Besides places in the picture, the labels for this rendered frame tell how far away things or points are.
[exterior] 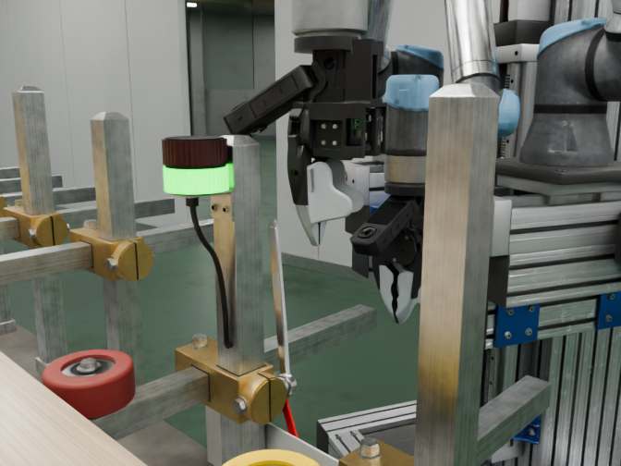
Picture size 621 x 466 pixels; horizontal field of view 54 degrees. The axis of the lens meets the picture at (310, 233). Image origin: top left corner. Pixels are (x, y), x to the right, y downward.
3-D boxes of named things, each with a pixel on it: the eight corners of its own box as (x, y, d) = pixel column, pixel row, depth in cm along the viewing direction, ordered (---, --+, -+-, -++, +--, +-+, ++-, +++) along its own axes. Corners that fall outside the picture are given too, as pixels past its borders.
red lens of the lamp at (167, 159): (202, 158, 60) (201, 136, 60) (241, 163, 56) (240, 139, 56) (150, 163, 56) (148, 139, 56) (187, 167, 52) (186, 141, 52)
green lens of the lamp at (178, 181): (203, 183, 61) (202, 161, 61) (241, 189, 57) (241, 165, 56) (152, 190, 57) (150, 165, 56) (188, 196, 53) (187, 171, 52)
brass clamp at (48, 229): (39, 231, 106) (36, 203, 105) (73, 244, 96) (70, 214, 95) (1, 238, 101) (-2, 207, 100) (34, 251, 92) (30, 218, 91)
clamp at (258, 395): (211, 374, 73) (209, 336, 72) (287, 414, 64) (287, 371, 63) (171, 390, 69) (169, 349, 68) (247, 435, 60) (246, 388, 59)
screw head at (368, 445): (367, 444, 55) (368, 432, 54) (385, 454, 53) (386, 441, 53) (352, 454, 53) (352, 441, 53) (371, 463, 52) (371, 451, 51)
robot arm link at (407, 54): (448, 103, 142) (451, 42, 140) (391, 103, 142) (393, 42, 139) (436, 102, 154) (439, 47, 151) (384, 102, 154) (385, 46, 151)
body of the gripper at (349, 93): (362, 165, 57) (364, 32, 55) (281, 162, 61) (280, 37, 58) (386, 159, 64) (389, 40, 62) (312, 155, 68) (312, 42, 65)
